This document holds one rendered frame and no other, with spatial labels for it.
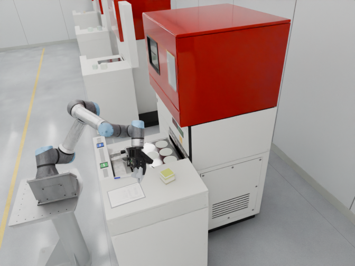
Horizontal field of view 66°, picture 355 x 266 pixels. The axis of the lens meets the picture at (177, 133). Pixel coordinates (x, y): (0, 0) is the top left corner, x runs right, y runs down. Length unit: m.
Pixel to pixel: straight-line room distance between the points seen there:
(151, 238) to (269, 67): 1.33
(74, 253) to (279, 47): 2.16
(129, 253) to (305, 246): 1.57
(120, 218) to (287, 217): 1.80
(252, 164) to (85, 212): 1.76
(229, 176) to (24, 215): 1.48
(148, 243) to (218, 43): 1.30
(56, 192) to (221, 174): 1.20
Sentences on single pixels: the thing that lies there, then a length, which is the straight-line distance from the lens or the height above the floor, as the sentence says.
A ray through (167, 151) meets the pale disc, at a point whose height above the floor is 0.90.
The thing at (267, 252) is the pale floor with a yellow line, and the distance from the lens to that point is 2.68.
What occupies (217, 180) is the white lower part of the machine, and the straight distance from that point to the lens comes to 2.23.
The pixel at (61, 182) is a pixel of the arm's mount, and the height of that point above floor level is 0.96.
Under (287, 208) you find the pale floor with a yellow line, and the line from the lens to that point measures 3.05.
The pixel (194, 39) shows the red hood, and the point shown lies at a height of 1.78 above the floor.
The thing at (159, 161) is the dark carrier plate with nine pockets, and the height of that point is 0.90.
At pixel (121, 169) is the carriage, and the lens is 2.07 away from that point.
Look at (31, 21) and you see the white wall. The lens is 9.75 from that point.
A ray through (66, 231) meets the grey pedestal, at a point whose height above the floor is 0.48.
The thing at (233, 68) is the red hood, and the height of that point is 1.57.
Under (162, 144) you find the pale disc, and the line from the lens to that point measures 2.21.
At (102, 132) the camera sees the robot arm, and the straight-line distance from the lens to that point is 1.57.
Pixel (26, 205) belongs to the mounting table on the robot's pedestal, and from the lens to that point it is 2.15.
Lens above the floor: 2.18
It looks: 33 degrees down
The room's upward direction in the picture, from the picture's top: 3 degrees counter-clockwise
